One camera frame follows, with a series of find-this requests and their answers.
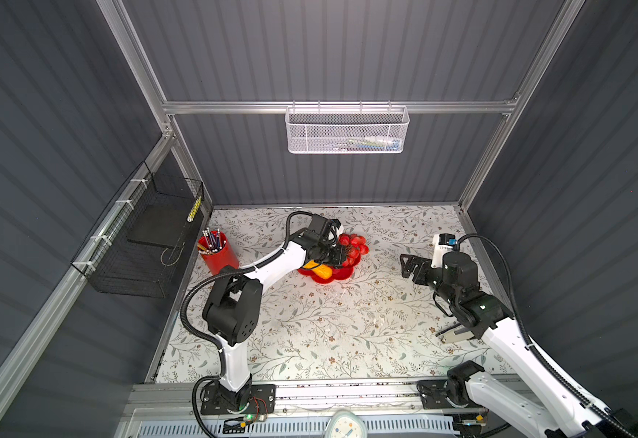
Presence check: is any yellow fake corn cob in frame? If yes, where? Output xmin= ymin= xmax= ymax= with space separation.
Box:
xmin=302 ymin=261 xmax=333 ymax=280

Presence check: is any red fake grape bunch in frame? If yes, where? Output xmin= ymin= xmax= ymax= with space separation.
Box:
xmin=338 ymin=234 xmax=369 ymax=268

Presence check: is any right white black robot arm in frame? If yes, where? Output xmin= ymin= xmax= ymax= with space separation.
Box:
xmin=400 ymin=234 xmax=638 ymax=437

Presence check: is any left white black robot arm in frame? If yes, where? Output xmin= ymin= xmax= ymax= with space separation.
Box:
xmin=179 ymin=211 xmax=347 ymax=399

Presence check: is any red flower-shaped fruit bowl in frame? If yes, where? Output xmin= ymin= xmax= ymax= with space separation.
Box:
xmin=298 ymin=264 xmax=359 ymax=285

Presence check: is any floral table mat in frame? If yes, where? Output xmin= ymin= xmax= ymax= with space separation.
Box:
xmin=155 ymin=205 xmax=513 ymax=383

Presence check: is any red pen cup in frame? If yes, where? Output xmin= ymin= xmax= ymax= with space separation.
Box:
xmin=198 ymin=229 xmax=240 ymax=275

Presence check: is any white round timer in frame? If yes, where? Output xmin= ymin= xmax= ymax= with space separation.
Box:
xmin=324 ymin=411 xmax=368 ymax=438

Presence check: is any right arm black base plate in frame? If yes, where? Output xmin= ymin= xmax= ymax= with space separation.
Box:
xmin=417 ymin=379 xmax=487 ymax=411

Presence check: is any white wire mesh basket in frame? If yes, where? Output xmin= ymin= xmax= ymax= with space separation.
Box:
xmin=284 ymin=103 xmax=410 ymax=154

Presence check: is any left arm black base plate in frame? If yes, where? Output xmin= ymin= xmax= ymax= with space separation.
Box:
xmin=197 ymin=383 xmax=277 ymax=415

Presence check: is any black wire wall basket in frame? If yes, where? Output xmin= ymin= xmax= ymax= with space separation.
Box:
xmin=72 ymin=164 xmax=206 ymax=299

